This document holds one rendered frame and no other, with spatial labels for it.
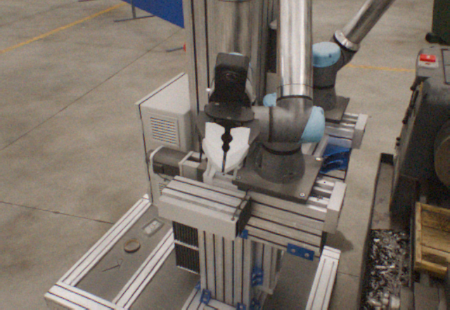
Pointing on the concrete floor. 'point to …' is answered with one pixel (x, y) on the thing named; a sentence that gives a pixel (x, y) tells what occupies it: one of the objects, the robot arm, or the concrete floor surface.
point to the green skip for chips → (440, 13)
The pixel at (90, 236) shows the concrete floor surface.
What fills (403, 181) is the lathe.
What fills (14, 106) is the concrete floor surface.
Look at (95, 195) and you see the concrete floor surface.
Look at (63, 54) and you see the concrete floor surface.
